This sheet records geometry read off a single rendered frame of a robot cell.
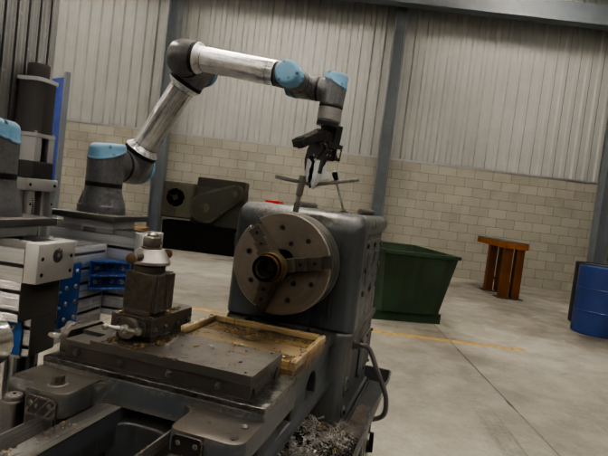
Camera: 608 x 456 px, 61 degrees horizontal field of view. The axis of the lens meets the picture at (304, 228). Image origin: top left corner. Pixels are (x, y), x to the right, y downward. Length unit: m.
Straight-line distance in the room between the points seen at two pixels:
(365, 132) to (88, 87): 6.25
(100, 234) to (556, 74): 11.91
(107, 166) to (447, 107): 10.71
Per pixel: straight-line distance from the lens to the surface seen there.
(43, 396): 1.03
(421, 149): 11.85
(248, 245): 1.63
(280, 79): 1.54
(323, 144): 1.62
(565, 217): 12.73
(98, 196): 1.77
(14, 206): 1.39
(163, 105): 1.86
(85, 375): 1.09
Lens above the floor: 1.28
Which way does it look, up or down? 3 degrees down
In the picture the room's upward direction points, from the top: 7 degrees clockwise
